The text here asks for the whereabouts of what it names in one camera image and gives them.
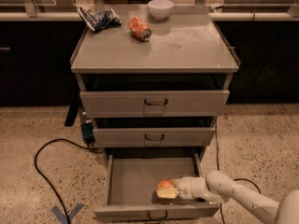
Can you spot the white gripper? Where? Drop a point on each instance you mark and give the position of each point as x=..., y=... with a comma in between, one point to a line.
x=186, y=188

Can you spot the orange fruit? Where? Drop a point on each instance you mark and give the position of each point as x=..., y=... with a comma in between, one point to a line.
x=164, y=184

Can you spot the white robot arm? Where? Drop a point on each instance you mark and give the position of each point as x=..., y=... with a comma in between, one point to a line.
x=217, y=187

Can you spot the bottom grey drawer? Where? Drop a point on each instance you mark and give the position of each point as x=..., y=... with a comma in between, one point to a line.
x=132, y=177

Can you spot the grey drawer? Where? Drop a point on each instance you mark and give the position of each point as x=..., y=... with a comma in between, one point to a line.
x=132, y=177
x=140, y=104
x=154, y=137

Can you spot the middle grey drawer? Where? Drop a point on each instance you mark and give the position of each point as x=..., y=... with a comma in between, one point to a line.
x=154, y=137

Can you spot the top grey drawer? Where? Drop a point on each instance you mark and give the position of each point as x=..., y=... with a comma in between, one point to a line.
x=140, y=104

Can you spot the grey drawer cabinet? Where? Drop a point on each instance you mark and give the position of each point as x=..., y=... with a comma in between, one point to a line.
x=184, y=53

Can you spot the blue power adapter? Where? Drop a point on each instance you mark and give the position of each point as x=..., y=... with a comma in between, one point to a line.
x=87, y=133

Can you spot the blue tape floor mark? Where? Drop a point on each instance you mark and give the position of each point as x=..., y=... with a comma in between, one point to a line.
x=66, y=218

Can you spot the orange soda can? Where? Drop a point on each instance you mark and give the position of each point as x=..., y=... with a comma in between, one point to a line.
x=140, y=29

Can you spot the white bowl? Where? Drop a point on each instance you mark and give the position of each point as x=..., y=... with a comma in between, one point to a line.
x=160, y=9

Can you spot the blue chip bag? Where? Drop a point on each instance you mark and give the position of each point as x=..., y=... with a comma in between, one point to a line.
x=101, y=20

